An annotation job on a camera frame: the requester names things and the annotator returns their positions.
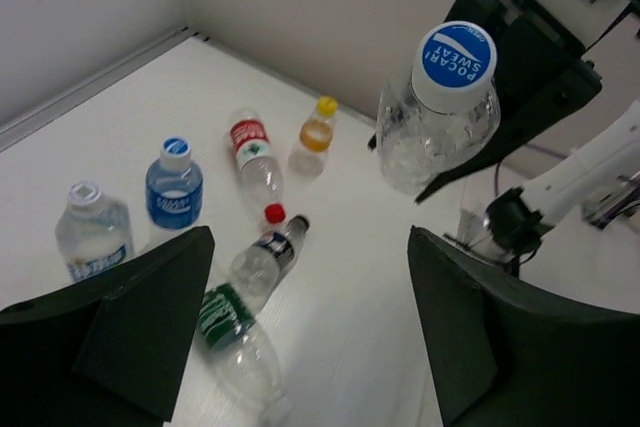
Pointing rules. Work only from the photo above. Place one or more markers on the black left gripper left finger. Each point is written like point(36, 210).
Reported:
point(110, 350)

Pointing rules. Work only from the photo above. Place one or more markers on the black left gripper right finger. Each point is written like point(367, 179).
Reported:
point(505, 353)

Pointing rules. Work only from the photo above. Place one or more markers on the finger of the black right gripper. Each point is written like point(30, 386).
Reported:
point(540, 77)

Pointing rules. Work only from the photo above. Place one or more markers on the clear Pocari bottle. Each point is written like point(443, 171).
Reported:
point(439, 110)

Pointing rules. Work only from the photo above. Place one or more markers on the green label clear bottle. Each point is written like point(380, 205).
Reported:
point(242, 356)

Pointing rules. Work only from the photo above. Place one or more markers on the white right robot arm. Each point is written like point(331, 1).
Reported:
point(516, 221)

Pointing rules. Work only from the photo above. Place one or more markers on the clear bottle white label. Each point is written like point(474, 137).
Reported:
point(94, 233)

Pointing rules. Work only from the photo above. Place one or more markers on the black cap Pepsi bottle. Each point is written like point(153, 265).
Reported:
point(256, 272)

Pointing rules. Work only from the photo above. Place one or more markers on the blue label Pocari bottle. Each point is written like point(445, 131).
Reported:
point(173, 192)

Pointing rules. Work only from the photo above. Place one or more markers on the yellow cap small bottle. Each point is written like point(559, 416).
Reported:
point(310, 154)

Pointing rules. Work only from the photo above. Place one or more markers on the red label clear bottle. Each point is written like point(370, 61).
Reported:
point(260, 175)

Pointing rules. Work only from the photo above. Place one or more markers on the aluminium table frame rail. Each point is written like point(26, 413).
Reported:
point(43, 114)

